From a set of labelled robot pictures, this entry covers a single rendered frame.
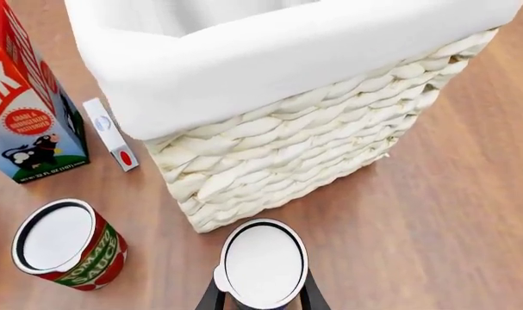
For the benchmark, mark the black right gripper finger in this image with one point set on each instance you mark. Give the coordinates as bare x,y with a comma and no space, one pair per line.
210,297

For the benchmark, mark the white-lidded soup tin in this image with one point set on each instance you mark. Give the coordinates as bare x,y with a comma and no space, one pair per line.
265,258

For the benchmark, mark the white woven basket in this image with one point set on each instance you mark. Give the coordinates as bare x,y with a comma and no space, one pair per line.
287,97

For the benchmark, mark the red tomato sauce tin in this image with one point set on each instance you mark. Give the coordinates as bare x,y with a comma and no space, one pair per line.
67,240

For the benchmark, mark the small white box, red dot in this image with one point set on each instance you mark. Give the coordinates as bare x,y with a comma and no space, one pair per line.
110,135

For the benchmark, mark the red and white milk carton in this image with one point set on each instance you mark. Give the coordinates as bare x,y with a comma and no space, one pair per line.
24,113

